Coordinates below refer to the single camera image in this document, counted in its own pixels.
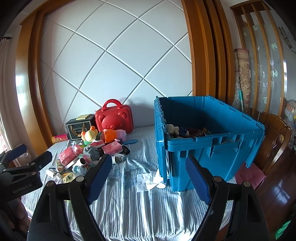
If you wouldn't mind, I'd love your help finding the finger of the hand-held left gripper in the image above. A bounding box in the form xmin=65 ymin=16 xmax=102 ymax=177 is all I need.
xmin=28 ymin=151 xmax=53 ymax=171
xmin=5 ymin=144 xmax=28 ymax=163

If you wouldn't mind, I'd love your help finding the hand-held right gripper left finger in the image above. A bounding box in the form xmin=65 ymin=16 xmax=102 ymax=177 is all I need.
xmin=27 ymin=153 xmax=113 ymax=241

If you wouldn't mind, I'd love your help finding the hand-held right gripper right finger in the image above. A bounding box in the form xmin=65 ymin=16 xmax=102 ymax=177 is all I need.
xmin=185 ymin=156 xmax=270 ymax=241

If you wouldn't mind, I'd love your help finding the blue plastic storage crate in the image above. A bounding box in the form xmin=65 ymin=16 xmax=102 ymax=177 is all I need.
xmin=154 ymin=95 xmax=265 ymax=192

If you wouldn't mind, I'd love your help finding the person's left hand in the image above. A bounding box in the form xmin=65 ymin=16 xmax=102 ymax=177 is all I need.
xmin=0 ymin=202 xmax=30 ymax=232

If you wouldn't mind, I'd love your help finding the pink and yellow can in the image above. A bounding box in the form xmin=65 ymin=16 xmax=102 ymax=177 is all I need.
xmin=51 ymin=134 xmax=69 ymax=143

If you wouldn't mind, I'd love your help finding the grey plush toy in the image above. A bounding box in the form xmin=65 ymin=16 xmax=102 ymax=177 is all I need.
xmin=83 ymin=146 xmax=102 ymax=160

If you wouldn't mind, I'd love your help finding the small white box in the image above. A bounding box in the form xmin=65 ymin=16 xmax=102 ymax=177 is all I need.
xmin=112 ymin=153 xmax=126 ymax=164

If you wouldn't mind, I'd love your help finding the black gift box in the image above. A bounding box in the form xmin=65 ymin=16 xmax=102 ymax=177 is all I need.
xmin=65 ymin=115 xmax=96 ymax=141

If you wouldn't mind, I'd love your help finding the yellow plush duck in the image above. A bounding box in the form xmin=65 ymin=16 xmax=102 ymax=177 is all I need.
xmin=81 ymin=126 xmax=99 ymax=145

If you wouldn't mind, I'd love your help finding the orange and pink plush pig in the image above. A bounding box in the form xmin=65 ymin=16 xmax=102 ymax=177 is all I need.
xmin=100 ymin=128 xmax=127 ymax=143

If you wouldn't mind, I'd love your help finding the white crumpled paper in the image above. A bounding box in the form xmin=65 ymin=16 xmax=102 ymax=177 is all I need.
xmin=136 ymin=169 xmax=167 ymax=192

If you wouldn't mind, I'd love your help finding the grey striped bedsheet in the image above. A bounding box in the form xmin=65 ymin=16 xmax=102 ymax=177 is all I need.
xmin=21 ymin=126 xmax=238 ymax=241

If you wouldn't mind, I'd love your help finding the pink seat cushion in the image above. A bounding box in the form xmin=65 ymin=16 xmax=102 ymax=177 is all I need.
xmin=235 ymin=162 xmax=266 ymax=190

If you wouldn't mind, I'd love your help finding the beige plush toy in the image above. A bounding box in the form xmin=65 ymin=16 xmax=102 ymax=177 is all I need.
xmin=166 ymin=124 xmax=179 ymax=137

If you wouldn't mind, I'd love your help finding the sheer curtain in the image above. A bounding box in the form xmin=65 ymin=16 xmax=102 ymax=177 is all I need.
xmin=0 ymin=37 xmax=21 ymax=151

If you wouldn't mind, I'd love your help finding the red bear suitcase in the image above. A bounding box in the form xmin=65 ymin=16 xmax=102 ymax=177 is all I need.
xmin=95 ymin=99 xmax=133 ymax=134

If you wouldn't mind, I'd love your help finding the wooden chair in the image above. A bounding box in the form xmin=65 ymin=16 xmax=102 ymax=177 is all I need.
xmin=254 ymin=111 xmax=293 ymax=176

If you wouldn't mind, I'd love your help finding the rolled patterned carpet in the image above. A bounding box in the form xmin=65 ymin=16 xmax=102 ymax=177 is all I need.
xmin=232 ymin=48 xmax=251 ymax=114

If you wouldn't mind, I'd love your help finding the colourful wrapped bundle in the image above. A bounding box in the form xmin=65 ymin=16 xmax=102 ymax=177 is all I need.
xmin=285 ymin=100 xmax=296 ymax=122

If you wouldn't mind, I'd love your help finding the wooden bed headboard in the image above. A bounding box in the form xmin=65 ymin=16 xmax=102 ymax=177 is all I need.
xmin=15 ymin=0 xmax=234 ymax=151

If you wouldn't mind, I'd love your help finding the wooden slatted screen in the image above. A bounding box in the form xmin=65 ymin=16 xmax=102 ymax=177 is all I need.
xmin=230 ymin=0 xmax=289 ymax=116

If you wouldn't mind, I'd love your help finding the teal mop handle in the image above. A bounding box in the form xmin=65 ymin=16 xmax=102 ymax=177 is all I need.
xmin=239 ymin=90 xmax=245 ymax=114

